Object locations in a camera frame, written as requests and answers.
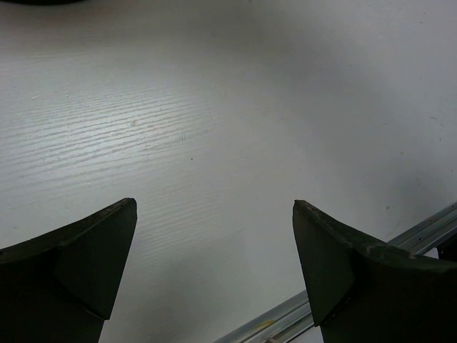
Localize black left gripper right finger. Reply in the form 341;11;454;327
292;199;457;343

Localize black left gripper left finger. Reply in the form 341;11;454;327
1;198;137;342

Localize orange cylindrical bin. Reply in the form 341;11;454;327
3;0;83;6

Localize aluminium table edge rail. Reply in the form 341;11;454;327
210;202;457;343

